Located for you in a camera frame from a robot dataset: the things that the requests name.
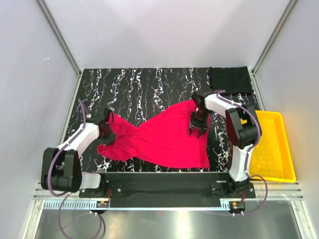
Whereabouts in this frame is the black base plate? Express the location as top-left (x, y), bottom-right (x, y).
top-left (77, 172), bottom-right (256, 202)

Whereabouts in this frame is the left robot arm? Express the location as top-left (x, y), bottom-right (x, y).
top-left (40, 108), bottom-right (116, 197)

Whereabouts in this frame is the pink t shirt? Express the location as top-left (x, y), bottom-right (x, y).
top-left (97, 100), bottom-right (210, 169)

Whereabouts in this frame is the left aluminium frame post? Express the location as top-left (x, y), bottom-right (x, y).
top-left (35, 0), bottom-right (82, 76)

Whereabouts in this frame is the right connector block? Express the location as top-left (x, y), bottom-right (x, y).
top-left (230, 201), bottom-right (246, 211)

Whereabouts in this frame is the folded black t shirt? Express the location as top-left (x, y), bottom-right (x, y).
top-left (208, 66), bottom-right (254, 94)

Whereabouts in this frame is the left connector block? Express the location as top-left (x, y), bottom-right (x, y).
top-left (96, 199), bottom-right (110, 208)

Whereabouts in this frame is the connector block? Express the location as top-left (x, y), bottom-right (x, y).
top-left (96, 199), bottom-right (110, 208)
top-left (230, 201), bottom-right (246, 211)

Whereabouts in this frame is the right aluminium frame post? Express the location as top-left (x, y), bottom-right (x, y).
top-left (251, 0), bottom-right (300, 75)

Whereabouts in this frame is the yellow plastic bin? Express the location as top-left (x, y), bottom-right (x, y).
top-left (249, 111), bottom-right (296, 183)

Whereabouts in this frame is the slotted cable duct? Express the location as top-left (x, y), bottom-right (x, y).
top-left (43, 198), bottom-right (232, 210)

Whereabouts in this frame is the aluminium frame post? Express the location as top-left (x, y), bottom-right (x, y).
top-left (35, 0), bottom-right (82, 76)
top-left (251, 0), bottom-right (300, 75)

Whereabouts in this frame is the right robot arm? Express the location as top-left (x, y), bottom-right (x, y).
top-left (189, 90), bottom-right (262, 196)

